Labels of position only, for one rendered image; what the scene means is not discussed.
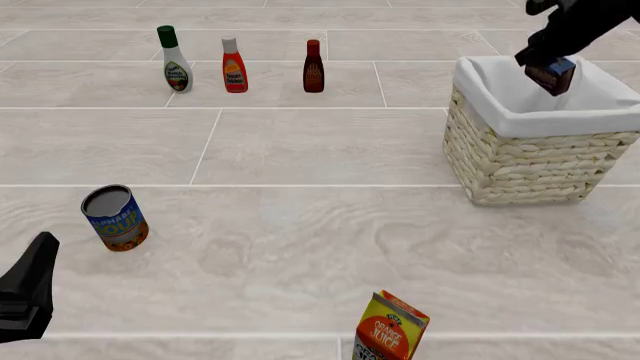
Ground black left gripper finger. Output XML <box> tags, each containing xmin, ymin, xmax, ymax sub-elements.
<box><xmin>0</xmin><ymin>231</ymin><xmax>61</xmax><ymax>302</ymax></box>

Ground green-capped white dressing bottle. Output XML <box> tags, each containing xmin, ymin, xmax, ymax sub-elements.
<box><xmin>156</xmin><ymin>24</ymin><xmax>195</xmax><ymax>94</ymax></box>

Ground red ketchup bottle grey cap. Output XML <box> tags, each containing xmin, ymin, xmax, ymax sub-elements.
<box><xmin>221</xmin><ymin>36</ymin><xmax>250</xmax><ymax>94</ymax></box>

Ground orange juice carton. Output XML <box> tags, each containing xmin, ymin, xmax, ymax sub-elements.
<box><xmin>351</xmin><ymin>288</ymin><xmax>431</xmax><ymax>360</ymax></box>

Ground pale woven wicker basket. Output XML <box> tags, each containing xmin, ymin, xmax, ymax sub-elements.
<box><xmin>442</xmin><ymin>54</ymin><xmax>640</xmax><ymax>207</ymax></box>

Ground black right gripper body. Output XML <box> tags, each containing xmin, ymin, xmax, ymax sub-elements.
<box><xmin>514</xmin><ymin>33</ymin><xmax>576</xmax><ymax>69</ymax></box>

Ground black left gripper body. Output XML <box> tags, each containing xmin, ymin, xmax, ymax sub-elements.
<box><xmin>0</xmin><ymin>290</ymin><xmax>55</xmax><ymax>344</ymax></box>

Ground dark brown barbecue sauce bottle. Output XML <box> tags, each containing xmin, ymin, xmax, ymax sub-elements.
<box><xmin>302</xmin><ymin>39</ymin><xmax>326</xmax><ymax>94</ymax></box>

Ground alphabet soup tin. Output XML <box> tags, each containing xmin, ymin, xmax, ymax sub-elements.
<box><xmin>80</xmin><ymin>183</ymin><xmax>151</xmax><ymax>253</ymax></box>

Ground white cloth basket liner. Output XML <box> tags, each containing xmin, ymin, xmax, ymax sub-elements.
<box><xmin>453</xmin><ymin>54</ymin><xmax>640</xmax><ymax>139</ymax></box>

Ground brown chocolate pudding box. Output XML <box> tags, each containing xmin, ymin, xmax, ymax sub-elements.
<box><xmin>523</xmin><ymin>56</ymin><xmax>578</xmax><ymax>98</ymax></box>

